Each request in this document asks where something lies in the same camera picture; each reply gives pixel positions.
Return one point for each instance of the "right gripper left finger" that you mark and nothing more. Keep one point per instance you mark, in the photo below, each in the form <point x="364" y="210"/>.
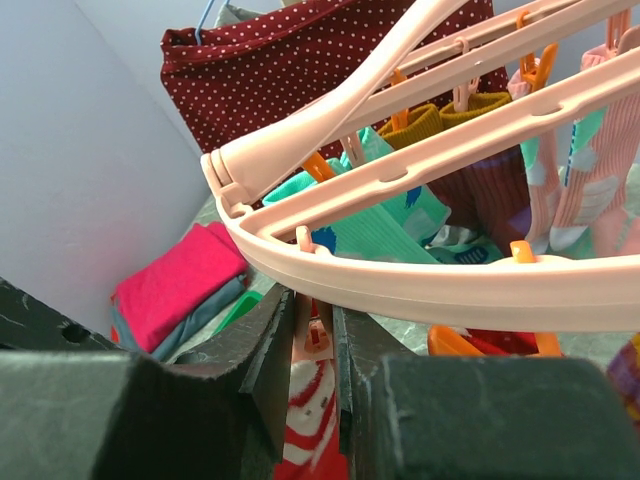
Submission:
<point x="217" y="412"/>

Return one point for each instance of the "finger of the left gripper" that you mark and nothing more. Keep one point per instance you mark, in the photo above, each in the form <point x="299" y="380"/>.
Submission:
<point x="28" y="324"/>

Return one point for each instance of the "green plastic tray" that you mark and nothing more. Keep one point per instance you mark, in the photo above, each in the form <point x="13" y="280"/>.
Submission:
<point x="245" y="303"/>

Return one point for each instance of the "maroon purple hanging sock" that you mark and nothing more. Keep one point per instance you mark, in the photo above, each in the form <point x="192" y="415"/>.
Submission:
<point x="423" y="122"/>

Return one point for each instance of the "folded pink cloth stack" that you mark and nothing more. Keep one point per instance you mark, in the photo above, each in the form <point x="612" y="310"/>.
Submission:
<point x="158" y="308"/>

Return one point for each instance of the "maroon yellow striped sock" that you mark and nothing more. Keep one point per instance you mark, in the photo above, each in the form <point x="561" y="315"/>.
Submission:
<point x="623" y="372"/>

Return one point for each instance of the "red white patterned sock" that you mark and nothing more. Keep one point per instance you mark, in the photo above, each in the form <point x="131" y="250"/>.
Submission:
<point x="311" y="446"/>

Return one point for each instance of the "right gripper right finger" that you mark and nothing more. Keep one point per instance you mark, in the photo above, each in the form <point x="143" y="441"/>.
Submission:
<point x="406" y="416"/>

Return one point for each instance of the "teal patterned hanging sock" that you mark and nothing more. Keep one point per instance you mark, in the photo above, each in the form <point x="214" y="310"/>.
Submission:
<point x="291" y="186"/>

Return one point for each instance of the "dark red dotted garment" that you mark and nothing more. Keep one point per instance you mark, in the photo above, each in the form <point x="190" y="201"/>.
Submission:
<point x="248" y="75"/>

